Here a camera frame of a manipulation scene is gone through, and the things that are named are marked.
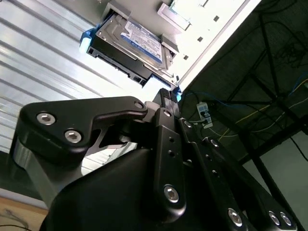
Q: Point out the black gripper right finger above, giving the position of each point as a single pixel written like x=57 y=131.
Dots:
x=216 y=173

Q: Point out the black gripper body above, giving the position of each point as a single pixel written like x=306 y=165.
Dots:
x=108 y=197

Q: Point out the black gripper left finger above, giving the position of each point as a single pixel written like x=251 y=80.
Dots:
x=62 y=115

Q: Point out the hard disk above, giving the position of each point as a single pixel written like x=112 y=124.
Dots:
x=134 y=41

